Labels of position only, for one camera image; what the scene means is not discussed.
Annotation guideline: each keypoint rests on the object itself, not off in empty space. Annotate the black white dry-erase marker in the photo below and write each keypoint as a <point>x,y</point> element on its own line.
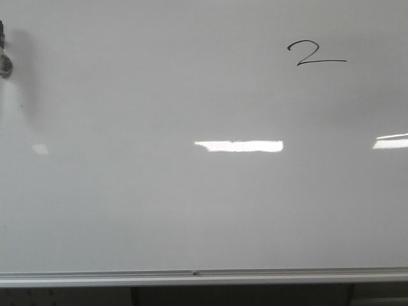
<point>6,63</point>

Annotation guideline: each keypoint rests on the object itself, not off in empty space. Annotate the white whiteboard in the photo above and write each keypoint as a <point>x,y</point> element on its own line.
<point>189,135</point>

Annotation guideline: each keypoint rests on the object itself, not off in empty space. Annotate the grey perforated cabinet panel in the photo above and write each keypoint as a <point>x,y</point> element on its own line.
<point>66,296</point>

